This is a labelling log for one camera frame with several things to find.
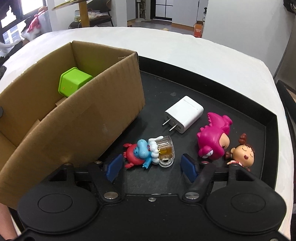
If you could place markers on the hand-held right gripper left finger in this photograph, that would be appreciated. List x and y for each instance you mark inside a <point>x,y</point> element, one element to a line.
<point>114,168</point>

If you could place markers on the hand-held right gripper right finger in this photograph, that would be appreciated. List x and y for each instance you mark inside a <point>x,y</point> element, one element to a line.
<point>189,170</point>

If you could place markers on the blue red figurine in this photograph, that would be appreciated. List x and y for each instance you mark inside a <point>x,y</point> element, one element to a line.
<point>138,153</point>

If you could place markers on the pink dinosaur figurine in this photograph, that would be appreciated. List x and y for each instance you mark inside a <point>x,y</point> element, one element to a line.
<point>212,136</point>

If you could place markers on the brown-haired doll figurine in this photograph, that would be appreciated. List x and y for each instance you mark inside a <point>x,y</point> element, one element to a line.
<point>244,155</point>

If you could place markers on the brown cardboard box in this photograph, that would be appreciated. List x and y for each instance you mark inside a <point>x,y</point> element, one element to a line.
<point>81,120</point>

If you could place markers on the white charger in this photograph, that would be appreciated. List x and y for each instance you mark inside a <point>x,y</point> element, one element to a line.
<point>185,111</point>

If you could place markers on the black tray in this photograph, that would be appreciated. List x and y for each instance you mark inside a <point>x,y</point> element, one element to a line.
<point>231,104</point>

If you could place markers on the green hexagonal cup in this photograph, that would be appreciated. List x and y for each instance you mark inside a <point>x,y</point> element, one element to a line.
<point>71,81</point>

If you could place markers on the person's bare leg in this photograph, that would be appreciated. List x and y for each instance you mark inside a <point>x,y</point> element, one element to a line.
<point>7,222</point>

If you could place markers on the black side table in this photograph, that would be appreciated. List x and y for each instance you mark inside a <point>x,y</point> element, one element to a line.
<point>288,99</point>

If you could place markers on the orange carton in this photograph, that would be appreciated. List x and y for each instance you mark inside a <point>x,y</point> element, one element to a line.
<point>198,30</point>

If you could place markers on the grey chair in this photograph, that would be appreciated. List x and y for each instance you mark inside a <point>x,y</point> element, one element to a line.
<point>283,53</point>

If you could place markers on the spray bottle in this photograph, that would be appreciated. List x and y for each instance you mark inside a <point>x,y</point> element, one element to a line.
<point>204,15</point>

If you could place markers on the white standing fan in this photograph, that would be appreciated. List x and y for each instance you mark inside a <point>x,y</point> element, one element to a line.
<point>140,11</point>

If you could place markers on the white plastic bag bundle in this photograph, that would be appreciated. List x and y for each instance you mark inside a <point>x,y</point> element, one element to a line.
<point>42,25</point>

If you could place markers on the round yellow-edged table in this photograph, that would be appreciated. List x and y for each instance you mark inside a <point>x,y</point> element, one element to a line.
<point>79,9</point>

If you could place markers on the black framed glass door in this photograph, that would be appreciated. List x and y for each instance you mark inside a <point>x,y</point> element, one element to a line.
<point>164,9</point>

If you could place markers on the pink plush toy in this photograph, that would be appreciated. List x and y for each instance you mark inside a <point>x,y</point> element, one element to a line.
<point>34,22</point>

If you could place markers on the black hanging clothes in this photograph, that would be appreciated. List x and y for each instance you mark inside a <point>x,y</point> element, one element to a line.
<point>290,4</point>

